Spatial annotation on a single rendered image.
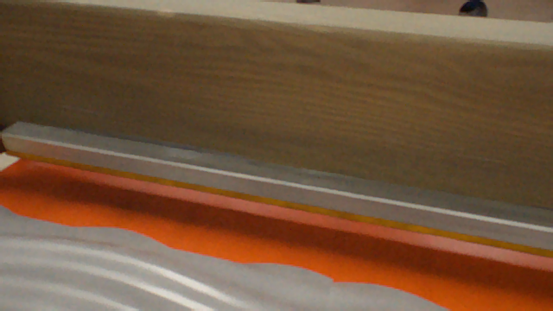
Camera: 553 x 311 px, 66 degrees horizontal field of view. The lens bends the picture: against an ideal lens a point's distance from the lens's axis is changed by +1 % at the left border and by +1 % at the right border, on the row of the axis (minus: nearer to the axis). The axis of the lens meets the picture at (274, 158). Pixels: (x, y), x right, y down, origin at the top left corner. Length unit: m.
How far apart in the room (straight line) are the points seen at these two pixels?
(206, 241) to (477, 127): 0.13
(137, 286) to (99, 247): 0.03
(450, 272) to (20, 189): 0.23
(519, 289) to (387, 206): 0.07
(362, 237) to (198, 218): 0.08
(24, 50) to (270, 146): 0.12
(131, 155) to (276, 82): 0.08
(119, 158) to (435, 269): 0.15
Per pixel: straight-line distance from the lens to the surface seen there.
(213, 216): 0.23
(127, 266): 0.20
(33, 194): 0.27
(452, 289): 0.21
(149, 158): 0.20
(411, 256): 0.22
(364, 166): 0.19
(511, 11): 0.41
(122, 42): 0.20
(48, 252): 0.22
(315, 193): 0.18
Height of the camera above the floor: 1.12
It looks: 34 degrees down
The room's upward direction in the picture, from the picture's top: 1 degrees clockwise
